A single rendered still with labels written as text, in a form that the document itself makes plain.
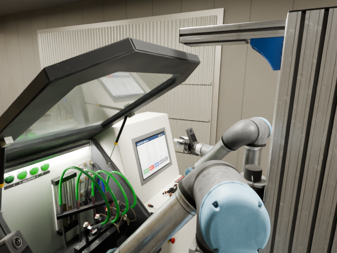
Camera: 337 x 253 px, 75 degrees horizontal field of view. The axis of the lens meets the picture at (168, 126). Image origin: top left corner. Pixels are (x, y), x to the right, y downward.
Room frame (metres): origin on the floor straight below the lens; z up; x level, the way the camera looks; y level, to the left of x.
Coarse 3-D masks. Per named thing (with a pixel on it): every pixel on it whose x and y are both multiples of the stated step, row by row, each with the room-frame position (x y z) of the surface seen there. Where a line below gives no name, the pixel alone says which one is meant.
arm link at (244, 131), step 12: (240, 120) 1.00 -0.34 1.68; (228, 132) 0.98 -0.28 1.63; (240, 132) 0.94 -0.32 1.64; (252, 132) 0.94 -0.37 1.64; (216, 144) 1.04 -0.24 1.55; (228, 144) 0.96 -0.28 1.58; (240, 144) 0.95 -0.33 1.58; (204, 156) 1.09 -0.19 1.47; (216, 156) 1.02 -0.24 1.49; (192, 168) 1.15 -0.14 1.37
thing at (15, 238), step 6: (12, 234) 0.39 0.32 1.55; (18, 234) 0.40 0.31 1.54; (0, 240) 0.38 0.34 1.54; (6, 240) 0.37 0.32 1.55; (12, 240) 0.38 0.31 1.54; (18, 240) 0.39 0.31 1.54; (24, 240) 0.40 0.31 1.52; (0, 246) 0.37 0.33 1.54; (6, 246) 0.37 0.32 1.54; (12, 246) 0.37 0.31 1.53; (18, 246) 0.38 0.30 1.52; (24, 246) 0.40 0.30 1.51; (0, 252) 0.36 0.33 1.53; (6, 252) 0.36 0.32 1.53; (12, 252) 0.37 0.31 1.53; (18, 252) 0.38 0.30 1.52; (24, 252) 0.39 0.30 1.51; (30, 252) 0.40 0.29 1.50
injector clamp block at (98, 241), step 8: (112, 224) 1.20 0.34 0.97; (120, 224) 1.19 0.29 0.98; (104, 232) 1.14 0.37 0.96; (112, 232) 1.11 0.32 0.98; (120, 232) 1.17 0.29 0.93; (96, 240) 1.05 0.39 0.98; (104, 240) 1.06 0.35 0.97; (112, 240) 1.11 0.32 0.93; (80, 248) 0.99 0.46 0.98; (88, 248) 0.99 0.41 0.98; (96, 248) 1.00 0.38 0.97; (104, 248) 1.05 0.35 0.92; (112, 248) 1.11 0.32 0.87
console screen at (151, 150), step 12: (156, 132) 1.76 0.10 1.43; (132, 144) 1.47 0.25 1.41; (144, 144) 1.58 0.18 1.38; (156, 144) 1.71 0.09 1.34; (144, 156) 1.54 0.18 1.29; (156, 156) 1.67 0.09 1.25; (168, 156) 1.82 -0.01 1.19; (144, 168) 1.51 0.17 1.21; (156, 168) 1.63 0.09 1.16; (144, 180) 1.48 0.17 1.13
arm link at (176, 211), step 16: (192, 176) 0.48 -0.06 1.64; (176, 192) 0.51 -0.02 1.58; (192, 192) 0.46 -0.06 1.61; (160, 208) 0.50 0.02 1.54; (176, 208) 0.48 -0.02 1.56; (192, 208) 0.46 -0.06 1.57; (144, 224) 0.50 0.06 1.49; (160, 224) 0.47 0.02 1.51; (176, 224) 0.47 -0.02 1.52; (128, 240) 0.50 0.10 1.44; (144, 240) 0.47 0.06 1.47; (160, 240) 0.47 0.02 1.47
